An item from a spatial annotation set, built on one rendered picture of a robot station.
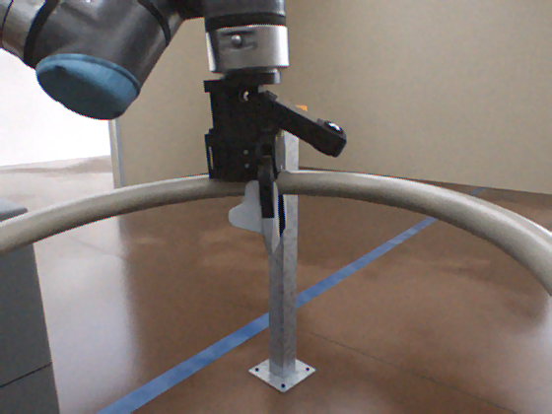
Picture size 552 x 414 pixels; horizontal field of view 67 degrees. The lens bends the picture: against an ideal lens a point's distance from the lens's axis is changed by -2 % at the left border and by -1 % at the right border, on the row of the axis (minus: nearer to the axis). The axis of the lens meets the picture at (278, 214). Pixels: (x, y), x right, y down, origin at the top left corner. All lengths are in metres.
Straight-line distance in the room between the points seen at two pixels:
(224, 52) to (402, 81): 6.17
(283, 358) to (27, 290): 0.99
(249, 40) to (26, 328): 0.97
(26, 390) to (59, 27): 1.01
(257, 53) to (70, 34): 0.18
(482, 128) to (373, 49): 1.97
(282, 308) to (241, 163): 1.21
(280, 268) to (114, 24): 1.24
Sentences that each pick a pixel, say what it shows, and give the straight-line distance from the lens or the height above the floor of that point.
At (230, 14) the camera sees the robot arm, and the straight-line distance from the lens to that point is 0.47.
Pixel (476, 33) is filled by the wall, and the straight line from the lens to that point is 6.36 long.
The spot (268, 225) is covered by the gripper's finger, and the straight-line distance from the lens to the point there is 0.49.
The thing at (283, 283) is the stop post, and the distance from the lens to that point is 1.62.
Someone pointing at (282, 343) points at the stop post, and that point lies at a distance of 1.74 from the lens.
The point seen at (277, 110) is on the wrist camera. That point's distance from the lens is 0.49.
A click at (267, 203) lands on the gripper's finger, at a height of 0.98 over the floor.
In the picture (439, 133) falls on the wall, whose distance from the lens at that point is 6.41.
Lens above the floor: 1.09
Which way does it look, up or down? 15 degrees down
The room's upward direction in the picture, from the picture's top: straight up
